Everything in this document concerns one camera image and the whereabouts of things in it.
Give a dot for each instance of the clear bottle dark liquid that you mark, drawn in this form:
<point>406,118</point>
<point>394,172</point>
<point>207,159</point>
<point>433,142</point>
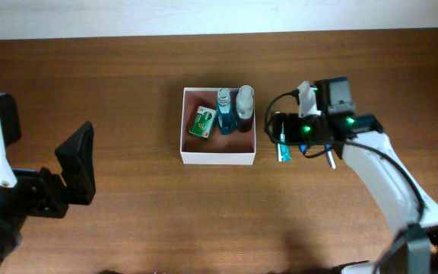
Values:
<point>244,108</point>

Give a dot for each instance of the teal mouthwash bottle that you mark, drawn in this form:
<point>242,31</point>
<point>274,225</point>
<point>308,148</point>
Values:
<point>225,114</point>

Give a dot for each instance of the white teal toothpaste tube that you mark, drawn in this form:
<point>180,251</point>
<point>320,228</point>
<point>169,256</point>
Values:
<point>283,151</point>

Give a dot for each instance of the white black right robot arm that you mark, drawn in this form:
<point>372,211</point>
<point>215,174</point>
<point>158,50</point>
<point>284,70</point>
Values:
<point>327,117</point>

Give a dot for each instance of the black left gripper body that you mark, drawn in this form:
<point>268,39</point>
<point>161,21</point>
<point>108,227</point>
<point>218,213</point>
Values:
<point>46,192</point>

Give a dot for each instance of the white cardboard box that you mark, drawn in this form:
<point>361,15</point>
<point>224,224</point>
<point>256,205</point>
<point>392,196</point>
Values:
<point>237,148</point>

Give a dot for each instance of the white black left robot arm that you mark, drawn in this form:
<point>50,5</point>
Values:
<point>12,213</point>

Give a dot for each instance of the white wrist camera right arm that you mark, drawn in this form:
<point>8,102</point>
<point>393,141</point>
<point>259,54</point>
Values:
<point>307,99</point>

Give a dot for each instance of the blue white toothbrush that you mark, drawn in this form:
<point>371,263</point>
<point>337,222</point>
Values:
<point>331,160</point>

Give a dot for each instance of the green soap box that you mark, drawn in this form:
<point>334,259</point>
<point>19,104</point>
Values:
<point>203,122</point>

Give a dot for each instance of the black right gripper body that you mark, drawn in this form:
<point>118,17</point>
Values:
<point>293,129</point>

